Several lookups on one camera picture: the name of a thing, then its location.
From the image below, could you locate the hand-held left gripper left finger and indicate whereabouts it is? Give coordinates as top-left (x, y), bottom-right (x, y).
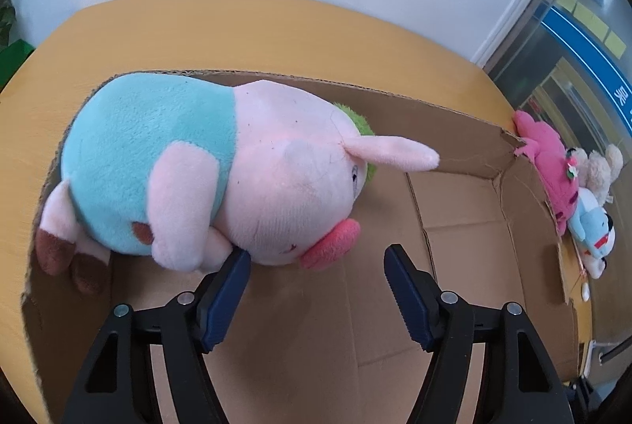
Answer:
top-left (60, 250), bottom-right (252, 424)

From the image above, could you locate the cardboard box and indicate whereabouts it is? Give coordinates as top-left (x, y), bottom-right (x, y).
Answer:
top-left (21, 69), bottom-right (593, 424)

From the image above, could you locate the pink plush toy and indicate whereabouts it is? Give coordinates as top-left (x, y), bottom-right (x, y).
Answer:
top-left (512, 110), bottom-right (586, 237)

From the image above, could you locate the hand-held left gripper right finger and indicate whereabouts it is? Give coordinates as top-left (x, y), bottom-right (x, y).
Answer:
top-left (384, 244), bottom-right (576, 424)

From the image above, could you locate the blue banner sign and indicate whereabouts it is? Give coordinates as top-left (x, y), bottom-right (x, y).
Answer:
top-left (540, 4), bottom-right (632, 133)

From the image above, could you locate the beige plush bear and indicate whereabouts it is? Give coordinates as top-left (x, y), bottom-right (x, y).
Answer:
top-left (568, 144), bottom-right (624, 207)

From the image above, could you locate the green leafy plant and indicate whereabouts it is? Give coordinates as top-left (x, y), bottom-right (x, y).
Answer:
top-left (0, 0), bottom-right (17, 49)

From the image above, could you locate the blue and white plush dog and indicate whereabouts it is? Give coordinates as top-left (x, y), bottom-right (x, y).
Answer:
top-left (568, 187), bottom-right (617, 281)

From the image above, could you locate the pink and blue pig plush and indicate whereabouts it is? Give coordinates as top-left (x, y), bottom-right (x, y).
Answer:
top-left (37, 75), bottom-right (441, 295)

